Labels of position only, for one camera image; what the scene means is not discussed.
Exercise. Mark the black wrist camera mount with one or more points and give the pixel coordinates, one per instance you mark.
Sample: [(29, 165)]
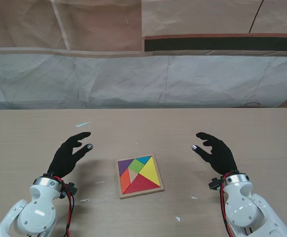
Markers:
[(215, 185), (70, 188)]

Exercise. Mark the marble print backdrop sheet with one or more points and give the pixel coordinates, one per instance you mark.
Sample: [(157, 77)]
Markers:
[(133, 79)]

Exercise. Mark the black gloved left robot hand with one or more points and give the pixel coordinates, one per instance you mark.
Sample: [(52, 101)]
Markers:
[(64, 158)]

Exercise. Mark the green tangram square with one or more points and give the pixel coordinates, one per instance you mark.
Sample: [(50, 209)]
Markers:
[(137, 166)]

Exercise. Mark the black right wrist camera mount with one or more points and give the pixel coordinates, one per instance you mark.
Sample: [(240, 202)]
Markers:
[(215, 185)]

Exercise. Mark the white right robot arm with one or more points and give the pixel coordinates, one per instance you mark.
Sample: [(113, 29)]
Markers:
[(249, 207)]

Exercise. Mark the yellow large tangram triangle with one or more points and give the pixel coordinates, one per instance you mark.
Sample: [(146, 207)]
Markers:
[(151, 172)]

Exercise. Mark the white pointed paper scrap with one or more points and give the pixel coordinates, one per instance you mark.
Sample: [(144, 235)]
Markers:
[(178, 218)]

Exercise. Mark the blue small tangram triangle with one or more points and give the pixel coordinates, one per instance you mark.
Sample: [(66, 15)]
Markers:
[(143, 159)]

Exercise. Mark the purple tangram triangle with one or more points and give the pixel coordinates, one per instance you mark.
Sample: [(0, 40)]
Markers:
[(125, 164)]

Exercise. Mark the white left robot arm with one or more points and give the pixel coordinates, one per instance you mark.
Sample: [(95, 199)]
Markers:
[(30, 209)]

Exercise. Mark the natural wood tangram triangle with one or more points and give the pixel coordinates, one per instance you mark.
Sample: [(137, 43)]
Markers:
[(133, 175)]

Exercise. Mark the light blue tape scrap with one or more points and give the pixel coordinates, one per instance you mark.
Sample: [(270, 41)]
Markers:
[(82, 124)]

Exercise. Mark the beige paper backdrop sheet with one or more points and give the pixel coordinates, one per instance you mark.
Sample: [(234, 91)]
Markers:
[(96, 24)]

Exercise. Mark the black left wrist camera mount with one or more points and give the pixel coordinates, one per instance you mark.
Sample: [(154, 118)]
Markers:
[(70, 188)]

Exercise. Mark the black strip with red edge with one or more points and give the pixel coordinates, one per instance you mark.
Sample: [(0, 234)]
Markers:
[(220, 44)]

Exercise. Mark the white torn paper scrap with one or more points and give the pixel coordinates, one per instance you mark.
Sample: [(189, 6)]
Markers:
[(194, 197), (84, 200)]

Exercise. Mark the square wooden tangram tray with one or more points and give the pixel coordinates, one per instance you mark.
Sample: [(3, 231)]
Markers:
[(139, 193)]

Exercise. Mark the red large tangram triangle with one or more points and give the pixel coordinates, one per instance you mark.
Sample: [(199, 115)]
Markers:
[(141, 185)]

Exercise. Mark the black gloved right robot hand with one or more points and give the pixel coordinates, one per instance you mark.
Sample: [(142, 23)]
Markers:
[(220, 155)]

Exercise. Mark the orange tangram parallelogram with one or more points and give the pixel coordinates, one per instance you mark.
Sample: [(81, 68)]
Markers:
[(125, 182)]

